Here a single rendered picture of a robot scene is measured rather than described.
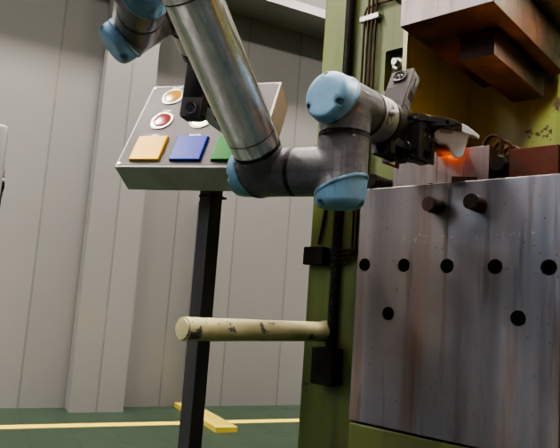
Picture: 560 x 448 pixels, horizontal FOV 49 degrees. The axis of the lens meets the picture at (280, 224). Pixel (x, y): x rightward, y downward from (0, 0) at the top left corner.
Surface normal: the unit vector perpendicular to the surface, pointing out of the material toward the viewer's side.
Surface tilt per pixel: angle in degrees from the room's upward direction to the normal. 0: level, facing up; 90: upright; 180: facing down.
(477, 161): 90
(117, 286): 90
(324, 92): 90
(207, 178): 150
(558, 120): 90
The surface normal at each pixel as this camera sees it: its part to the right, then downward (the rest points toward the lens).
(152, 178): -0.20, 0.79
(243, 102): 0.38, 0.48
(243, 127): 0.05, 0.61
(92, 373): 0.44, -0.08
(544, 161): -0.66, -0.14
